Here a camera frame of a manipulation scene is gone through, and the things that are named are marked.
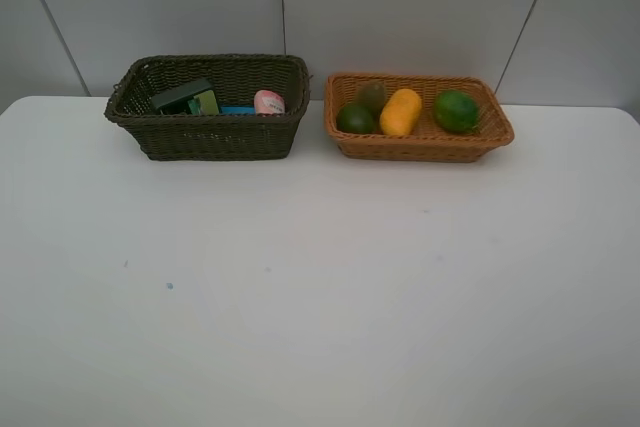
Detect dark green avocado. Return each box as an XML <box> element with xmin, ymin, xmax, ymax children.
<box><xmin>336</xmin><ymin>102</ymin><xmax>376</xmax><ymax>135</ymax></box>

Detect pink spray bottle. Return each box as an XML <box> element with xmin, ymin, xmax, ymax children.
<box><xmin>254</xmin><ymin>90</ymin><xmax>286</xmax><ymax>115</ymax></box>

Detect brown kiwi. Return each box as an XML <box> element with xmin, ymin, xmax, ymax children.
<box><xmin>355</xmin><ymin>81</ymin><xmax>387</xmax><ymax>118</ymax></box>

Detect blue whiteboard eraser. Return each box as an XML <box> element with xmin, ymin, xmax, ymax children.
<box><xmin>220</xmin><ymin>106</ymin><xmax>255</xmax><ymax>115</ymax></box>

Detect yellow mango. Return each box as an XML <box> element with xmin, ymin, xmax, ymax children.
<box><xmin>379</xmin><ymin>88</ymin><xmax>422</xmax><ymax>136</ymax></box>

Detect dark green pump bottle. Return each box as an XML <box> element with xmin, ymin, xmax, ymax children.
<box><xmin>151</xmin><ymin>78</ymin><xmax>220</xmax><ymax>115</ymax></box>

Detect green lime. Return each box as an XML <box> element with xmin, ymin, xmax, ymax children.
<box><xmin>433</xmin><ymin>90</ymin><xmax>479</xmax><ymax>134</ymax></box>

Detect orange wicker basket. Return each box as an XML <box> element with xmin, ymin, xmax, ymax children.
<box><xmin>324</xmin><ymin>72</ymin><xmax>514</xmax><ymax>163</ymax></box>

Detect dark brown wicker basket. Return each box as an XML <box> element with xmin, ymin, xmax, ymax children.
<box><xmin>105</xmin><ymin>54</ymin><xmax>310</xmax><ymax>161</ymax></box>

